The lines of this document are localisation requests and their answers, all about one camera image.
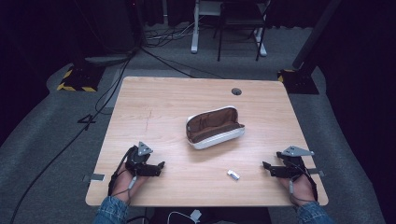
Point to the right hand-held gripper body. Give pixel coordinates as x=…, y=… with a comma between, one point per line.
x=291, y=165

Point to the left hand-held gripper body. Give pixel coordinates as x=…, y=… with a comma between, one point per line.
x=138, y=160

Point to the person's right hand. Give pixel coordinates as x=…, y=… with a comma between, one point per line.
x=300, y=188

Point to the person's left hand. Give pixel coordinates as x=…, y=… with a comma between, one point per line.
x=123, y=183

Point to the grey tape strip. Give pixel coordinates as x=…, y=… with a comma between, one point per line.
x=315, y=171
x=97, y=177

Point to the small white eraser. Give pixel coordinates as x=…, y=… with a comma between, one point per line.
x=233, y=174

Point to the white pencil case brown lining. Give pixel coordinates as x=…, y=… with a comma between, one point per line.
x=214, y=129

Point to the black yellow striped stand base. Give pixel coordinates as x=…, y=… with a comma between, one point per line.
x=299, y=81
x=81, y=78

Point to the dark slanted stand pole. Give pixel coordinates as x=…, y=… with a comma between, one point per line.
x=314, y=34

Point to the black chair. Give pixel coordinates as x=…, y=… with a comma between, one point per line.
x=241, y=15

